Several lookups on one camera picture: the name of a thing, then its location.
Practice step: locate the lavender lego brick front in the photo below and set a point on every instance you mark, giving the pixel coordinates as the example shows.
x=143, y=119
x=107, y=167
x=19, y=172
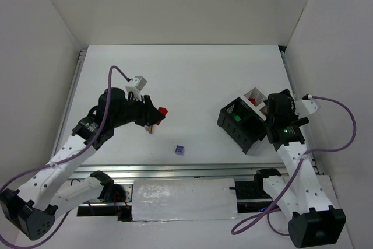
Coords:
x=179, y=150

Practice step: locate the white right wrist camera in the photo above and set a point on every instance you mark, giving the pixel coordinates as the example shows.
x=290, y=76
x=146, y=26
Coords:
x=306, y=106

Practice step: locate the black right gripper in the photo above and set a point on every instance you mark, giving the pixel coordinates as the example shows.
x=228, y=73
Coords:
x=303, y=121

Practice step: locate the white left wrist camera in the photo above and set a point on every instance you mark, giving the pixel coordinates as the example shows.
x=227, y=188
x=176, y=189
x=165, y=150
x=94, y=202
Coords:
x=136, y=84

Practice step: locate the black compartment container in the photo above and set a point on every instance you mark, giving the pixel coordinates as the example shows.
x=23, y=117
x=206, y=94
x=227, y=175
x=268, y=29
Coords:
x=250, y=131

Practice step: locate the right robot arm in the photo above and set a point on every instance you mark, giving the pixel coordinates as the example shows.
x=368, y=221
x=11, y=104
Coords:
x=312, y=218

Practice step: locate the aluminium right rail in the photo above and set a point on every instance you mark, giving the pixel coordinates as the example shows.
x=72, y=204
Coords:
x=290, y=78

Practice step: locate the red green half-round lego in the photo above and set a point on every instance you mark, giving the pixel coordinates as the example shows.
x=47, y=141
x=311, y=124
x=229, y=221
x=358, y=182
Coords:
x=253, y=101

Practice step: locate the white taped cover sheet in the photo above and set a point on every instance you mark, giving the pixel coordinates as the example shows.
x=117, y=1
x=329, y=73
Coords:
x=179, y=200

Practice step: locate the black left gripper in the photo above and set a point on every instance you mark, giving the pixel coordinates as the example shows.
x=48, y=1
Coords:
x=147, y=109

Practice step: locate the aluminium front rail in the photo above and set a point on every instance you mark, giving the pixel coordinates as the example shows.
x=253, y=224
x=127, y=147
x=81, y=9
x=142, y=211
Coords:
x=153, y=172

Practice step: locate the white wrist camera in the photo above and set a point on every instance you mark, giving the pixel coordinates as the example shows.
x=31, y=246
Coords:
x=306, y=106
x=136, y=84

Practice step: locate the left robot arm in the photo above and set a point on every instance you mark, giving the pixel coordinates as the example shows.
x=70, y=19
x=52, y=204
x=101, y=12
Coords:
x=35, y=205

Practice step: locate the red brown lego brick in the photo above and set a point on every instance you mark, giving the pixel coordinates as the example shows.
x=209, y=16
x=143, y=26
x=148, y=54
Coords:
x=164, y=112

